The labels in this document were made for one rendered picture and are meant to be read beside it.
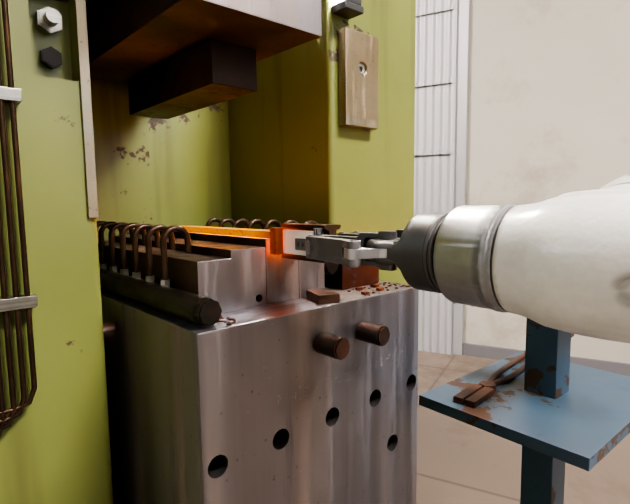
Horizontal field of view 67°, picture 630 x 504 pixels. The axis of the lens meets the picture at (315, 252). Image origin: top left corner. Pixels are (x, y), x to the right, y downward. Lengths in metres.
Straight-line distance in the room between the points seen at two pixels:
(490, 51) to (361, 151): 2.52
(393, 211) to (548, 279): 0.68
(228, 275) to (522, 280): 0.34
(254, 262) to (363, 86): 0.46
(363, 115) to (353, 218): 0.19
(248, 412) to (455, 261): 0.29
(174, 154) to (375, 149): 0.43
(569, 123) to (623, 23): 0.58
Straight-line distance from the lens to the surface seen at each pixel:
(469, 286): 0.40
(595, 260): 0.35
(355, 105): 0.91
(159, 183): 1.06
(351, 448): 0.71
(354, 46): 0.93
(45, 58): 0.69
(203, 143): 1.12
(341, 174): 0.90
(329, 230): 0.55
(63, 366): 0.68
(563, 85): 3.31
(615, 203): 0.37
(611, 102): 3.29
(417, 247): 0.43
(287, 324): 0.57
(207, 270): 0.56
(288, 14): 0.68
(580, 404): 1.01
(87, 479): 0.74
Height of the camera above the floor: 1.05
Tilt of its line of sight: 6 degrees down
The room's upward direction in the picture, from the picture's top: 1 degrees counter-clockwise
